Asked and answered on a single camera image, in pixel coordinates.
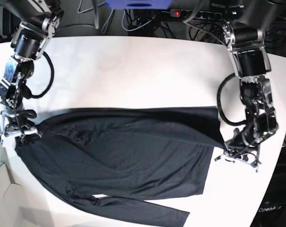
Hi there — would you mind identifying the black power strip red switch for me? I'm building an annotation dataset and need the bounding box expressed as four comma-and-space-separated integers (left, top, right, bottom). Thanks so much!
169, 9, 223, 21

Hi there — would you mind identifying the white cable on floor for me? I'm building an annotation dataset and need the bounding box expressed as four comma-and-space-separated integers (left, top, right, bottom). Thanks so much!
101, 9, 155, 33

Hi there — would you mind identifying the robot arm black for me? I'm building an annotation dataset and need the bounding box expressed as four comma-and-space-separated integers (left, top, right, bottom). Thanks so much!
15, 0, 286, 170
0, 0, 64, 145

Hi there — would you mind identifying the blue box at top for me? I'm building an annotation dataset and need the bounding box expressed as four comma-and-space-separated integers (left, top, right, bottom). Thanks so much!
105, 0, 172, 9

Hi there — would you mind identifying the dark navy long-sleeve shirt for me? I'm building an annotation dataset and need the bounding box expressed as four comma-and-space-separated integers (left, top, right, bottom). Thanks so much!
15, 107, 224, 227

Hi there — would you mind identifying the black OpenArm base box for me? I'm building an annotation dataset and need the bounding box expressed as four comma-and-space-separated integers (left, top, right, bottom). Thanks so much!
251, 147, 286, 227

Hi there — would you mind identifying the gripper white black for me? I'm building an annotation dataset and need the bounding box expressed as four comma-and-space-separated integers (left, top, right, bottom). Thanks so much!
0, 117, 42, 146
215, 129, 261, 172

